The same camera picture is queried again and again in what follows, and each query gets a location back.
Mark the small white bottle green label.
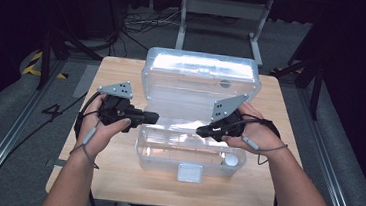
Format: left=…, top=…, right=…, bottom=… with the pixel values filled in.
left=220, top=152, right=240, bottom=169

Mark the left hand-held gripper cable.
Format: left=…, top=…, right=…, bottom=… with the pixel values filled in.
left=67, top=89, right=110, bottom=206

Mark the grey left wrist strap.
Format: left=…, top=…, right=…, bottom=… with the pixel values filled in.
left=68, top=124, right=103, bottom=170

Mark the yellow black hazard tape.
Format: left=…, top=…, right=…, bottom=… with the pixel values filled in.
left=22, top=49, right=71, bottom=81

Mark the person's right hand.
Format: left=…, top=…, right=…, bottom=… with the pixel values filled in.
left=220, top=100, right=292, bottom=158

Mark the grey right wrist strap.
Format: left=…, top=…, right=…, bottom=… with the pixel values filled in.
left=240, top=134, right=289, bottom=156

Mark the grey wrist strap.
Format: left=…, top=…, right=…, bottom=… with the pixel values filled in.
left=68, top=124, right=103, bottom=170
left=240, top=134, right=289, bottom=156

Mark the black tripod stand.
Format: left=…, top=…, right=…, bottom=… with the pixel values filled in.
left=266, top=50, right=328, bottom=122
left=36, top=26, right=106, bottom=96

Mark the white metal desk frame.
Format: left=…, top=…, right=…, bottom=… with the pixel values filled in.
left=173, top=0, right=274, bottom=68

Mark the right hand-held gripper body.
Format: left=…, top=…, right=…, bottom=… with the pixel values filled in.
left=209, top=91, right=250, bottom=145

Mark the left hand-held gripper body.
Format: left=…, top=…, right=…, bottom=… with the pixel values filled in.
left=93, top=79, right=147, bottom=135

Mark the round grey table grommet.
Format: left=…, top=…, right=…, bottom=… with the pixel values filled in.
left=218, top=79, right=232, bottom=90

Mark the clear plastic storage box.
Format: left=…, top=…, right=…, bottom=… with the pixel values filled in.
left=131, top=45, right=265, bottom=189

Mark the person's left hand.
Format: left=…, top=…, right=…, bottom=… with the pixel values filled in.
left=71, top=92, right=134, bottom=161

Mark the floor cable bundle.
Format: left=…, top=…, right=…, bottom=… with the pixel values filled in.
left=121, top=4, right=183, bottom=38

